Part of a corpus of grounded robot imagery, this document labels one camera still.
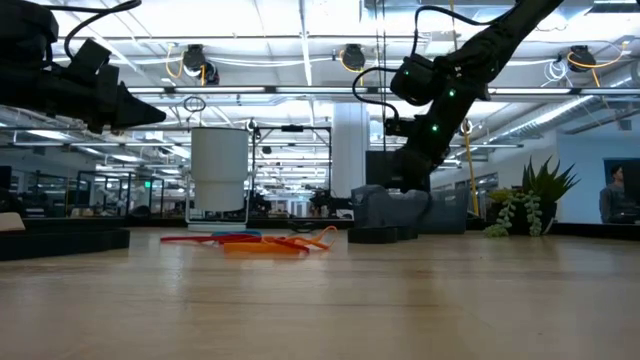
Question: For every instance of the white tumbler cup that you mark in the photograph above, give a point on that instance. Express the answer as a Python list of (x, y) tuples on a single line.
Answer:
[(220, 170)]

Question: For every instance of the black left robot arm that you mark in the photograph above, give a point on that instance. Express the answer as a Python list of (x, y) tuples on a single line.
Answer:
[(25, 35)]

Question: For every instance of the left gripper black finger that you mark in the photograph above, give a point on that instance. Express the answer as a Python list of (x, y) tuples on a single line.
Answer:
[(135, 110)]

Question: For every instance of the orange rubber band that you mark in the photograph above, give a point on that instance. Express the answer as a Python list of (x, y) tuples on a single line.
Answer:
[(325, 245), (255, 248)]

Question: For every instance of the potted succulent plant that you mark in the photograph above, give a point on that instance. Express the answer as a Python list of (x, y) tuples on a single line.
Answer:
[(547, 187)]

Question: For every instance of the person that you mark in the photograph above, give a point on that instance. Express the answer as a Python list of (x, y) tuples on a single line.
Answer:
[(615, 200)]

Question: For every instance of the blue rubber band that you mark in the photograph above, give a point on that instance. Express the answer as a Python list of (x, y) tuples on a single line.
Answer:
[(235, 233)]

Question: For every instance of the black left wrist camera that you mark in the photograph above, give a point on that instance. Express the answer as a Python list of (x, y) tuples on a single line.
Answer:
[(90, 57)]

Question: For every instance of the clear acrylic cup stand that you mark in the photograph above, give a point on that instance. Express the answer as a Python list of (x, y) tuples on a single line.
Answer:
[(217, 227)]

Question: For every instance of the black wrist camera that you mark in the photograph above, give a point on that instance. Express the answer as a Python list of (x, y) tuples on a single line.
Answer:
[(397, 127), (90, 57)]

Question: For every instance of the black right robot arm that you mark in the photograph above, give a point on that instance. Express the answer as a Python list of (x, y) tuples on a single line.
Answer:
[(480, 55)]

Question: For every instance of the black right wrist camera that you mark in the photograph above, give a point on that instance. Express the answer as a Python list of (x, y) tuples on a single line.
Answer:
[(397, 127)]

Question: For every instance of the black metal frame rig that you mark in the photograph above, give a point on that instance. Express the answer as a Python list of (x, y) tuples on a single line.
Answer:
[(292, 128)]

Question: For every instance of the clear grey plastic bin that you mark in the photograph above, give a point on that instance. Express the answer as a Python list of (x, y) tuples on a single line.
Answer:
[(450, 210)]

